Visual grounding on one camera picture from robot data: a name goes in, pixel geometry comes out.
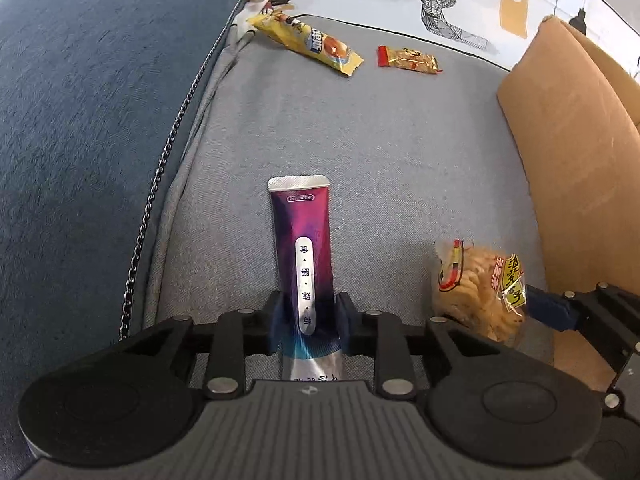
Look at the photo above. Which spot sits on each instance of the white deer print cushion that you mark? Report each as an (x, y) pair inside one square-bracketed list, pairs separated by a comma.
[(380, 0)]

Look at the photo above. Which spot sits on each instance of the blue grey sofa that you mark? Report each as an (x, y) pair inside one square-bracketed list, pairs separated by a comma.
[(100, 110)]

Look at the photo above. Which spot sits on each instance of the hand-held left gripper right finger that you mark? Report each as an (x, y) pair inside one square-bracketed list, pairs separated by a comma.
[(344, 322)]

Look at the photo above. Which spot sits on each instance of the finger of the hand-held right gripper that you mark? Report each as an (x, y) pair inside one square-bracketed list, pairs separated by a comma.
[(550, 307), (625, 375)]

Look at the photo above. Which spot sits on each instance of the orange brown cushion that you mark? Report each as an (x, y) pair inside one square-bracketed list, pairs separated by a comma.
[(565, 135)]

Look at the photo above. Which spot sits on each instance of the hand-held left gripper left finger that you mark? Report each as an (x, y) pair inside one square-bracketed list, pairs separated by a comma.
[(276, 321)]

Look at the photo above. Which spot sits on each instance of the yellow snack packet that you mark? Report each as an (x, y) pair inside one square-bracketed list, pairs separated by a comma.
[(310, 42)]

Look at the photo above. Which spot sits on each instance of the small red gold snack packet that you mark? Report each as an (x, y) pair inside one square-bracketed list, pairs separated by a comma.
[(410, 59)]

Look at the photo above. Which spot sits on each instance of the purple tube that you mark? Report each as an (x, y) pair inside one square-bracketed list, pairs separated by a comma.
[(302, 230)]

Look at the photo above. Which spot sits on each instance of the clear bag of twisted crackers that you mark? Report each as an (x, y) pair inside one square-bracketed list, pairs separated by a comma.
[(475, 290)]

